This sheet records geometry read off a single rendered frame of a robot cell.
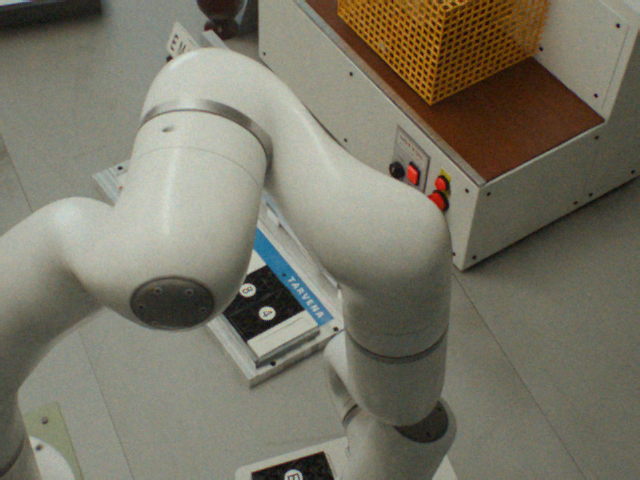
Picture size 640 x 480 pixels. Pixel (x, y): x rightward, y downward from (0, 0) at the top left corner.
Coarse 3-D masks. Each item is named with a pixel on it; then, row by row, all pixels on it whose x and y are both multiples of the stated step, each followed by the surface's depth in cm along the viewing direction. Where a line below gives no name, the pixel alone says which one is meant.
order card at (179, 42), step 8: (176, 24) 203; (176, 32) 203; (184, 32) 202; (168, 40) 205; (176, 40) 204; (184, 40) 202; (192, 40) 201; (168, 48) 205; (176, 48) 204; (184, 48) 202; (192, 48) 201; (176, 56) 204
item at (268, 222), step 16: (128, 160) 188; (96, 176) 186; (112, 176) 186; (112, 192) 184; (272, 208) 182; (272, 224) 182; (272, 240) 180; (288, 240) 180; (288, 256) 178; (304, 256) 178; (304, 272) 176; (320, 272) 176; (320, 288) 174; (336, 288) 174; (336, 304) 173; (336, 320) 171; (224, 336) 168; (320, 336) 169; (224, 352) 168; (240, 352) 167; (288, 352) 167; (304, 352) 168; (240, 368) 165; (272, 368) 166
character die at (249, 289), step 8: (256, 272) 174; (264, 272) 175; (272, 272) 174; (248, 280) 174; (256, 280) 174; (264, 280) 174; (272, 280) 174; (248, 288) 172; (256, 288) 173; (264, 288) 173; (272, 288) 173; (280, 288) 173; (240, 296) 172; (248, 296) 172; (256, 296) 172; (264, 296) 172; (232, 304) 171; (240, 304) 171; (248, 304) 171; (224, 312) 170; (232, 312) 170
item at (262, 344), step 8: (304, 312) 170; (288, 320) 169; (296, 320) 169; (304, 320) 170; (312, 320) 169; (272, 328) 168; (280, 328) 168; (288, 328) 169; (296, 328) 169; (304, 328) 168; (312, 328) 169; (256, 336) 167; (264, 336) 167; (272, 336) 168; (280, 336) 168; (288, 336) 167; (296, 336) 168; (248, 344) 167; (256, 344) 166; (264, 344) 167; (272, 344) 167; (280, 344) 167; (256, 352) 166; (264, 352) 166
